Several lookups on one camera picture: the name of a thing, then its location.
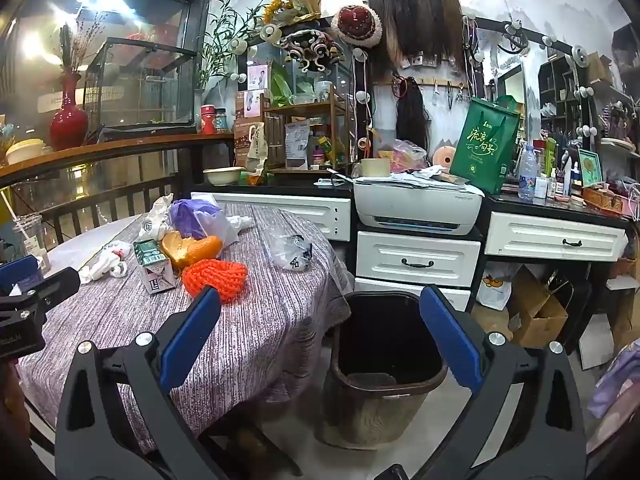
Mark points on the green milk carton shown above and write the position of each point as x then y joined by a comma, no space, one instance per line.
152,265

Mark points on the yellow sponge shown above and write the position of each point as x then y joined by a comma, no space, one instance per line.
192,250

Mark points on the brown hair extensions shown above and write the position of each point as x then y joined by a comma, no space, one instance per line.
415,15

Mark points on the pink plastic bag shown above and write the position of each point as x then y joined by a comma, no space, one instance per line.
405,155

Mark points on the plastic cup with straw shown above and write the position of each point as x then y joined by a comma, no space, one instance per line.
31,240

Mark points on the purple plastic bag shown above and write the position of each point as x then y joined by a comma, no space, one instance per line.
187,217

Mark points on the beige tape roll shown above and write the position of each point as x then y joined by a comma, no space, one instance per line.
376,167

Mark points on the white plastic bag dark logo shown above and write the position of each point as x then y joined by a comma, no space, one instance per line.
156,220

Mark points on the large open cardboard box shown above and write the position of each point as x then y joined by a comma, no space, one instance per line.
537,310

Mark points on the purple floral cloth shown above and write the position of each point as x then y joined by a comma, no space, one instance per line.
615,385

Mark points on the white paper bag orange print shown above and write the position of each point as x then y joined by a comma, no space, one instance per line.
492,290

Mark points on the green tote bag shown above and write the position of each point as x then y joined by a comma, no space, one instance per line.
482,147

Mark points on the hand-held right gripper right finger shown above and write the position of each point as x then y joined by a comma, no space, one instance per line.
450,332

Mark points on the cream plastic basin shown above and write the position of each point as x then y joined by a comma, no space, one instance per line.
25,152

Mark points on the red canister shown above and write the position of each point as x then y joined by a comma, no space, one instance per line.
208,120

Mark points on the wooden shelf rack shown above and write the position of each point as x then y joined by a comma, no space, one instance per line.
305,132

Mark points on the purple striped tablecloth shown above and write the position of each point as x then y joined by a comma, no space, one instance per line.
260,310

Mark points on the dark brown trash bin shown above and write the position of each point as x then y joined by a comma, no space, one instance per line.
385,355

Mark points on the green picture frame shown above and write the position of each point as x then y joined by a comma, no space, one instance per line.
590,167

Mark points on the red knitted hat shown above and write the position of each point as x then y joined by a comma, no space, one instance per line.
357,25

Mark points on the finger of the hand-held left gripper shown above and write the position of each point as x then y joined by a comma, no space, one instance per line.
52,287
17,269

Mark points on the wooden railing counter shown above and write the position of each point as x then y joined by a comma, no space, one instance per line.
125,147

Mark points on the black hair bundle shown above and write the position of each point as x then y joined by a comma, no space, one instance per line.
414,115

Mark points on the red vase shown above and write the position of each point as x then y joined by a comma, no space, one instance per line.
69,122

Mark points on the cream bowl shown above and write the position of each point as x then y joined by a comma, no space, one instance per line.
223,176

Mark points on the white printer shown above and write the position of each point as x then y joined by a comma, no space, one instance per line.
417,207

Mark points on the orange foam mesh net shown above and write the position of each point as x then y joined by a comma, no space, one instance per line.
215,277

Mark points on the grey purple trash item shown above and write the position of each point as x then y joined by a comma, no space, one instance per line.
225,227

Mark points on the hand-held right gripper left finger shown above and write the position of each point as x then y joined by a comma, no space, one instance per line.
192,332

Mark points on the clear water bottle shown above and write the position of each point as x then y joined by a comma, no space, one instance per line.
527,175

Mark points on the glass tank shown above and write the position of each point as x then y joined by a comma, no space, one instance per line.
140,85

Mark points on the sunflower bouquet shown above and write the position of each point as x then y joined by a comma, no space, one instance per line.
290,2

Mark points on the clear plastic trash bag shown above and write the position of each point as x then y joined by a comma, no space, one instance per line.
107,262

